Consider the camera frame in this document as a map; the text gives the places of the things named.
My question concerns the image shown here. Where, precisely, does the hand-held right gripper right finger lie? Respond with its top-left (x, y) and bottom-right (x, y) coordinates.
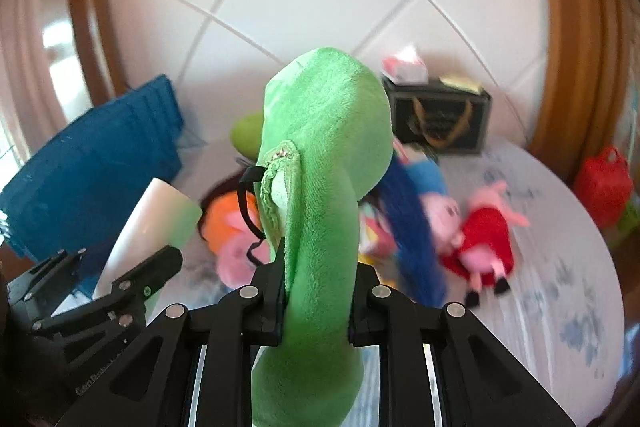
top-left (347, 264), bottom-right (576, 427)

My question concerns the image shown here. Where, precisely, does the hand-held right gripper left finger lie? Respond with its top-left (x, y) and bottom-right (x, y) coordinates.
top-left (55, 237), bottom-right (288, 427)

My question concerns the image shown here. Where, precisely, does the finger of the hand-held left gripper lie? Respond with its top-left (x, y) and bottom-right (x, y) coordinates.
top-left (32, 244), bottom-right (183, 333)
top-left (10, 249), bottom-right (96, 303)

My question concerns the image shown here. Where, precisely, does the blue plastic crate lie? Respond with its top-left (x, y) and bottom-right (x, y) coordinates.
top-left (0, 74), bottom-right (183, 263)

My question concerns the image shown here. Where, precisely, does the green plush hat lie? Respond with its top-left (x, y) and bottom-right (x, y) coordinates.
top-left (245, 47), bottom-right (393, 427)

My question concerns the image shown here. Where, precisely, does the pink colourful packet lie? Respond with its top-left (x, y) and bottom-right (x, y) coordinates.
top-left (357, 202), bottom-right (398, 258)

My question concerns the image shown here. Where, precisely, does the orange shirt pig plush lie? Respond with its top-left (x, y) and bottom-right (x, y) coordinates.
top-left (202, 192), bottom-right (266, 288)

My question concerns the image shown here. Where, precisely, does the red dress pig plush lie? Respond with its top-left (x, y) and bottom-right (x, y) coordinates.
top-left (440, 182), bottom-right (531, 308)

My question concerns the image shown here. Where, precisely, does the blue shirt pig plush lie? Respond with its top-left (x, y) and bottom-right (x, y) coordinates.
top-left (405, 157), bottom-right (463, 253)

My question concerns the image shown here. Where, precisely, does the black gift bag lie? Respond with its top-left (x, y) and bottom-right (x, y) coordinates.
top-left (382, 77), bottom-right (492, 156)

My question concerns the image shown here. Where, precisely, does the yellow notepad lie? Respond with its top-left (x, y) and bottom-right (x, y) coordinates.
top-left (440, 75), bottom-right (483, 94)

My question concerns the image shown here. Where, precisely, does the red and white tissue box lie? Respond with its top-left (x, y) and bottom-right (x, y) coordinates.
top-left (380, 44), bottom-right (430, 85)

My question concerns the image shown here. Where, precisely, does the red plastic basket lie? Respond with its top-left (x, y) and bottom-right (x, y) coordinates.
top-left (574, 146), bottom-right (633, 229)

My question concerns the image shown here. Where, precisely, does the wooden wall pillar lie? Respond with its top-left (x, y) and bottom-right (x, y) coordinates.
top-left (67, 0), bottom-right (131, 108)
top-left (527, 0), bottom-right (640, 188)

